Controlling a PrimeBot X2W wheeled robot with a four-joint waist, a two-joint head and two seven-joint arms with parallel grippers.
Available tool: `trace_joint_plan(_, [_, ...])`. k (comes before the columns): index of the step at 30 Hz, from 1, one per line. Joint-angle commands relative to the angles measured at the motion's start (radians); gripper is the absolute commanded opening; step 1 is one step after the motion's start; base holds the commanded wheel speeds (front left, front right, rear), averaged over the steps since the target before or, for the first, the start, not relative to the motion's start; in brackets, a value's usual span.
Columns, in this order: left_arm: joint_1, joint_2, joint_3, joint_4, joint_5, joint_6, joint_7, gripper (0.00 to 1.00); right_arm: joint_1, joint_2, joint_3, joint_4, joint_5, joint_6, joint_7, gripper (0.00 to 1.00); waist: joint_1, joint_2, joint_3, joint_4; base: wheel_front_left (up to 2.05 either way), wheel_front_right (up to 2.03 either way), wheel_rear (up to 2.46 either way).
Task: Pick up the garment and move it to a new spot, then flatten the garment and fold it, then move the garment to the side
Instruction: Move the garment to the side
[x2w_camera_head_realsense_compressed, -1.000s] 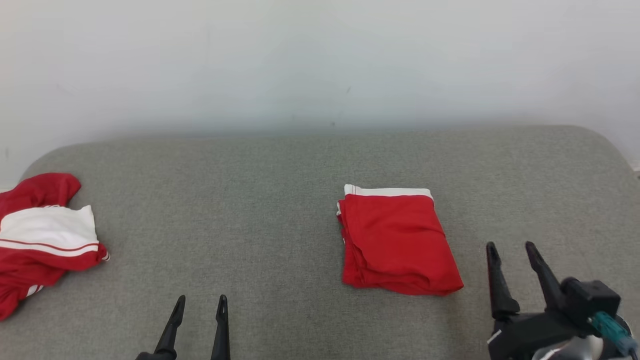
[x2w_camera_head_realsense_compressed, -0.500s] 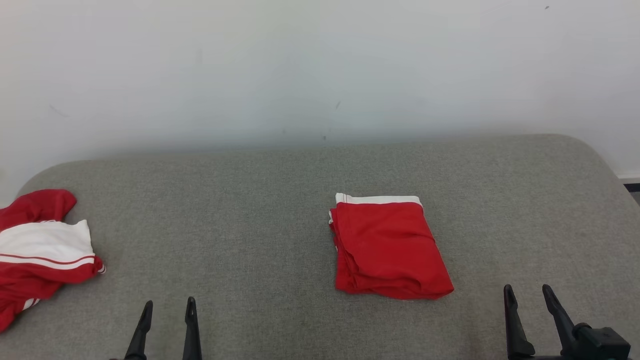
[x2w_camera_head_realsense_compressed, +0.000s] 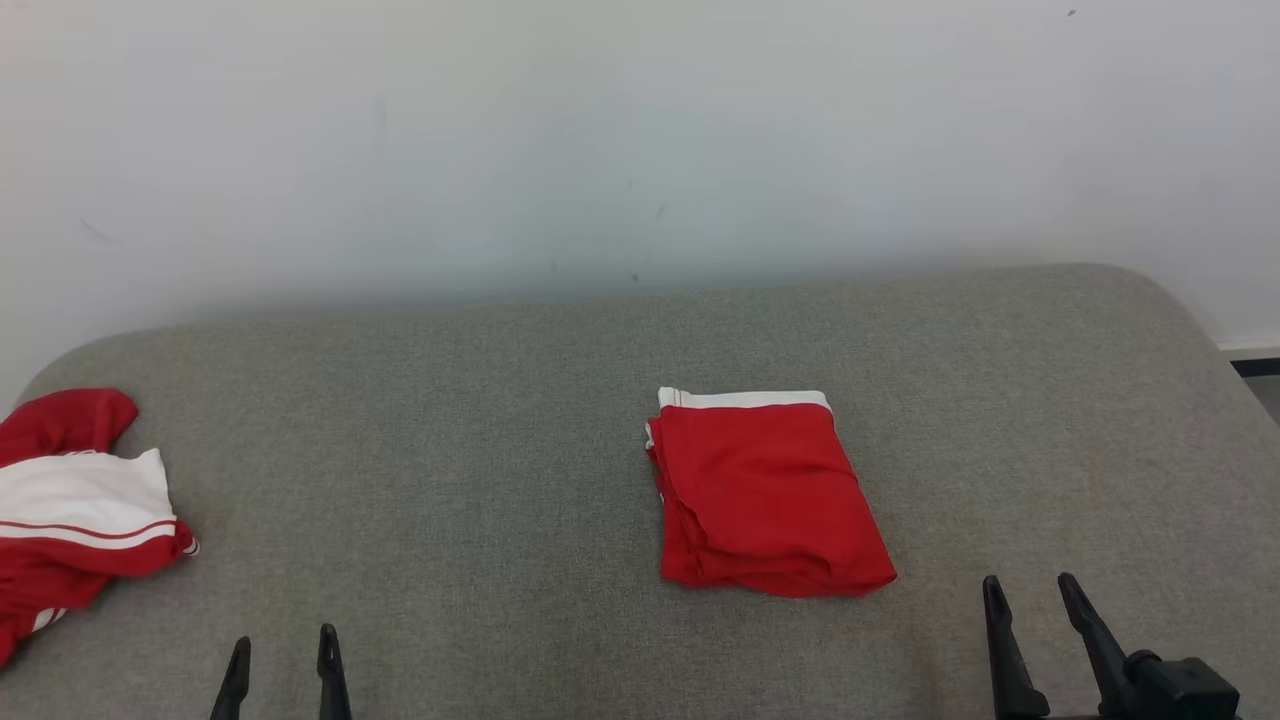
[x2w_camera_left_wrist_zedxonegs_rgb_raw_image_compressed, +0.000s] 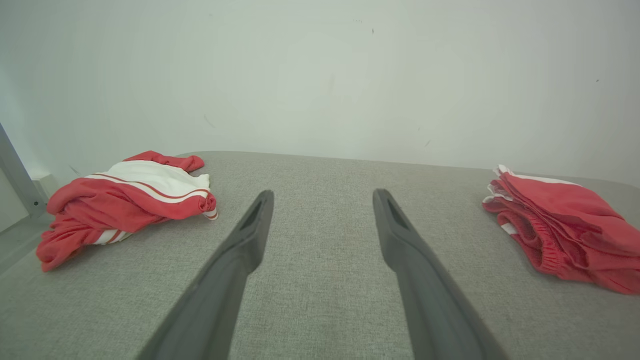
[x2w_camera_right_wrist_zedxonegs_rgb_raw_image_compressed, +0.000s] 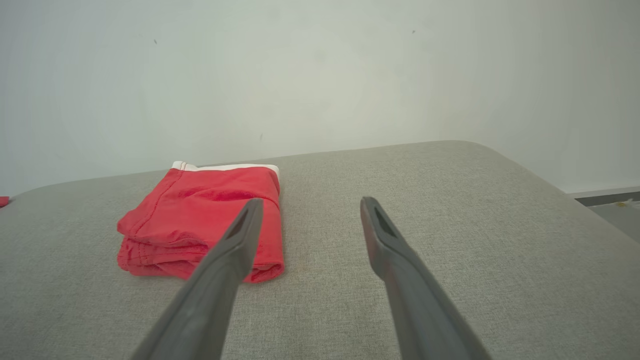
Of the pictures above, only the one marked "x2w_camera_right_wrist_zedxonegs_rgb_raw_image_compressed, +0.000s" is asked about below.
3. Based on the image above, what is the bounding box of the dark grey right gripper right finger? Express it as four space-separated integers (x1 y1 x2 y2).
360 196 493 360

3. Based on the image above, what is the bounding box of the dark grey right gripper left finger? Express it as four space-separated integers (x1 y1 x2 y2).
131 198 264 360

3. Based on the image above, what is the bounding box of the white black baseboard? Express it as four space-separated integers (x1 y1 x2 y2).
565 186 640 207

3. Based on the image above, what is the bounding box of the red shorts white waistband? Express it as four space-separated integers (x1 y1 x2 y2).
116 161 286 284

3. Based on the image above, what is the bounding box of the grey fabric sofa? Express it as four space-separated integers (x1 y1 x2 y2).
0 140 640 360

